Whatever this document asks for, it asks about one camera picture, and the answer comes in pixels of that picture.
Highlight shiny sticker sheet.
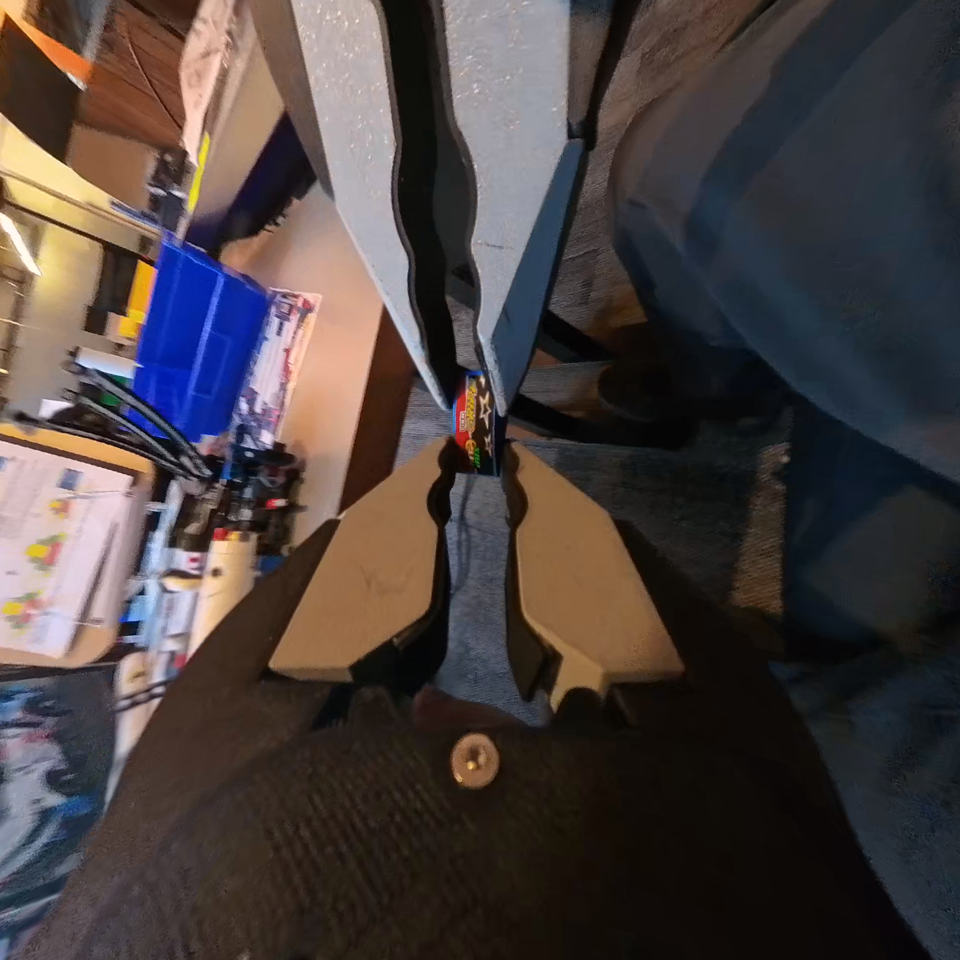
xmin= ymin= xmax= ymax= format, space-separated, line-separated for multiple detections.
xmin=225 ymin=287 xmax=324 ymax=451

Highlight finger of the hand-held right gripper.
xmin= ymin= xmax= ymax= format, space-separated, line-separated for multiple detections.
xmin=287 ymin=0 xmax=453 ymax=411
xmin=441 ymin=0 xmax=588 ymax=415

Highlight toy brick car model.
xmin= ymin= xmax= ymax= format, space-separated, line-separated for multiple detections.
xmin=15 ymin=360 xmax=309 ymax=714

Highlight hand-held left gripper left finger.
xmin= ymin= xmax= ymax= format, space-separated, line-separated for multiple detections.
xmin=267 ymin=437 xmax=456 ymax=685

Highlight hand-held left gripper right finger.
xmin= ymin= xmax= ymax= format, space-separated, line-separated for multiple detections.
xmin=499 ymin=441 xmax=687 ymax=712

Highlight black chair base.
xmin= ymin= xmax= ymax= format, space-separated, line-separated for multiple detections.
xmin=510 ymin=307 xmax=702 ymax=451

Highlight person's grey pants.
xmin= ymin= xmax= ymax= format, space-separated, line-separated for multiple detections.
xmin=607 ymin=0 xmax=960 ymax=661

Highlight blue plastic bin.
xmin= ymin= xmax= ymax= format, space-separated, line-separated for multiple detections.
xmin=131 ymin=232 xmax=271 ymax=444

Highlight small blue stickered brick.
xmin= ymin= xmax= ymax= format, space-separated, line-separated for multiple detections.
xmin=448 ymin=369 xmax=502 ymax=479

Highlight dark toy set box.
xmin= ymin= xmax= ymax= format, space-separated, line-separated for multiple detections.
xmin=0 ymin=671 xmax=115 ymax=901

